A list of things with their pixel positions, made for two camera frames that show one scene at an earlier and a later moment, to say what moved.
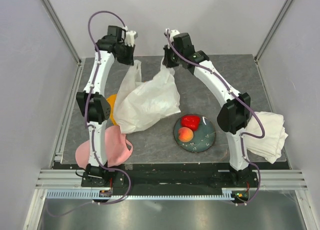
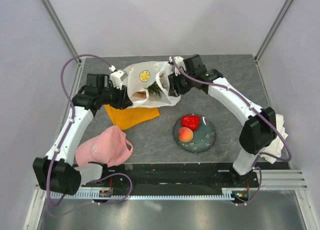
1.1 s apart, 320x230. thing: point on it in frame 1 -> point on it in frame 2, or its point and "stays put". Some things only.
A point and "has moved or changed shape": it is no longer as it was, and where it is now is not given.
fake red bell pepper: x=192 y=121 stays put
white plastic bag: x=138 y=103 has moved or changed shape
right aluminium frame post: x=275 y=24 stays put
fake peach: x=185 y=134 stays put
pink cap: x=118 y=148 stays put
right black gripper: x=166 y=61 -> x=175 y=89
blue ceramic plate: x=204 y=137 stays put
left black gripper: x=130 y=60 -> x=123 y=100
